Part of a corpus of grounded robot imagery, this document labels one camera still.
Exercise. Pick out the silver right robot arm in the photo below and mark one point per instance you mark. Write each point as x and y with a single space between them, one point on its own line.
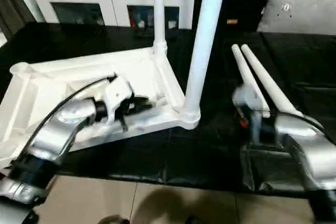
310 145

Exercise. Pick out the white plastic table leg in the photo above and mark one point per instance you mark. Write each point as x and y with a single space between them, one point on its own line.
247 77
273 90
205 45
159 14

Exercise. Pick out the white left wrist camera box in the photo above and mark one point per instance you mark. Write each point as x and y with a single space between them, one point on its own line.
116 93

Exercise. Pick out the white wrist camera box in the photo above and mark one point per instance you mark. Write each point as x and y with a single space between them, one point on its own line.
116 93
245 98

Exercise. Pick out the grey cushion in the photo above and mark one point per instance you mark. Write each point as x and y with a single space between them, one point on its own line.
302 11

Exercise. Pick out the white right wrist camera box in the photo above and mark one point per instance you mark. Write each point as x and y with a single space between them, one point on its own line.
245 98

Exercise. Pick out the black work mat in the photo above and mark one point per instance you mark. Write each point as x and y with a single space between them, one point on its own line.
184 156

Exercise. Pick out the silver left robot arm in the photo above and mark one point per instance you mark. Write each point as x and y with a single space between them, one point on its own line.
52 135

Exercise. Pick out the white plastic table top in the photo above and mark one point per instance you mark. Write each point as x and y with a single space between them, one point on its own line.
63 82

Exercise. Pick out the dark grey curtain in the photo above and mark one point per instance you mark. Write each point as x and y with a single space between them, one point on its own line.
10 1

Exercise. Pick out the small yellow label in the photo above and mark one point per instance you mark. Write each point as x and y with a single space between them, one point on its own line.
232 22

